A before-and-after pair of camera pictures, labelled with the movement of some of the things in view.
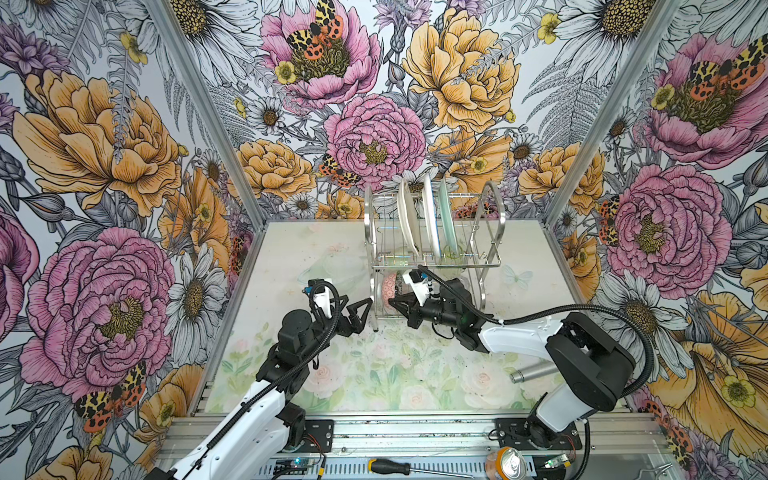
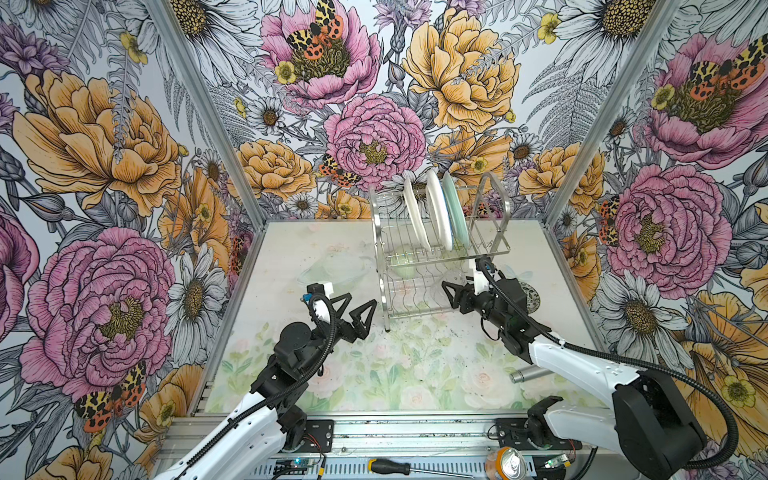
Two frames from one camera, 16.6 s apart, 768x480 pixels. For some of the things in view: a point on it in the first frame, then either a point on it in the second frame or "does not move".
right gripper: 411,311 -> 466,291
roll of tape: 505,463 does not move
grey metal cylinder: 528,373 does not move
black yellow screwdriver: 388,466 does not move
